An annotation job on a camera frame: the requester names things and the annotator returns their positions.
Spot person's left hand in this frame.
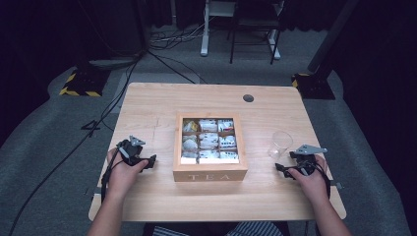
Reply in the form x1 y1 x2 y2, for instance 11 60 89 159
106 147 149 198

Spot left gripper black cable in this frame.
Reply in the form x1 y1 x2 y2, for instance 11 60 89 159
100 148 124 204

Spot dark slanted stand pole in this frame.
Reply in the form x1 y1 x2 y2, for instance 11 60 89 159
307 0 360 74

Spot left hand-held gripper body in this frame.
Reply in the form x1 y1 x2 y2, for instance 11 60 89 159
116 135 149 166

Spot wooden tea box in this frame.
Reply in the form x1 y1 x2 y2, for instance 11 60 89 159
172 111 249 183

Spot thin black floor cable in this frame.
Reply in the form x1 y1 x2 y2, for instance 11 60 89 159
147 50 209 85

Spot long black floor cable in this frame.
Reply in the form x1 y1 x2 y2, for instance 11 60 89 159
8 52 146 236

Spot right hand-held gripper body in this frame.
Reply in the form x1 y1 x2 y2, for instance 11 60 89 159
289 144 328 176

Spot person's right hand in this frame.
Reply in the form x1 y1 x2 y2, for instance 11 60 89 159
288 154 330 206

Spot bundle of floor cables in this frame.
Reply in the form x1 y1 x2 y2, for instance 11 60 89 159
149 16 215 51

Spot white desk frame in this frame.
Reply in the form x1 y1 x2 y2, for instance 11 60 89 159
200 0 285 61

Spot clear plastic cup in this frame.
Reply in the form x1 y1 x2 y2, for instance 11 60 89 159
267 131 294 160

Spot person's striped shorts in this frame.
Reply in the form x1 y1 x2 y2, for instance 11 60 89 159
151 221 285 236

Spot black yellow striped stand base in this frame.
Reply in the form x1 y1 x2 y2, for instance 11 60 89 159
290 72 336 100
58 67 111 98

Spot black metal chair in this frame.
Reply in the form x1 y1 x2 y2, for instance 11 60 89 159
228 0 285 65

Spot group of white tea bags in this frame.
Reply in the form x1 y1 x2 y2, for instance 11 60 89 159
182 118 240 161

